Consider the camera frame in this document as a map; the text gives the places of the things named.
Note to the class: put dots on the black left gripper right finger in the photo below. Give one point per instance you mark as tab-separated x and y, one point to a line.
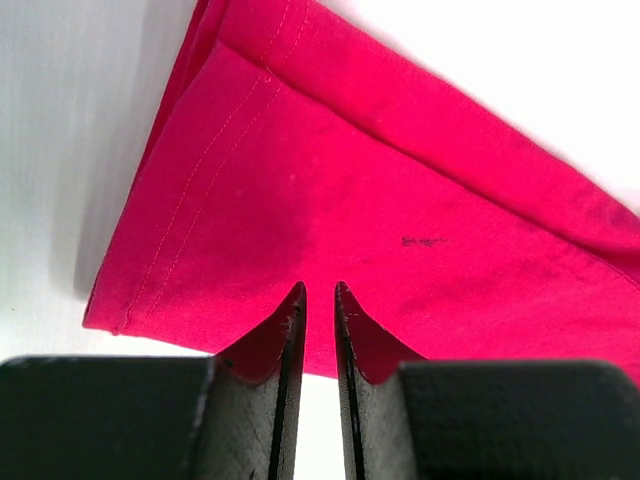
406	417

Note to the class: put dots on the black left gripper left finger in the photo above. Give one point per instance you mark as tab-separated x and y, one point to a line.
233	415

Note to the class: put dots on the pink t shirt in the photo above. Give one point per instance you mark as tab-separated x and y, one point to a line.
290	146

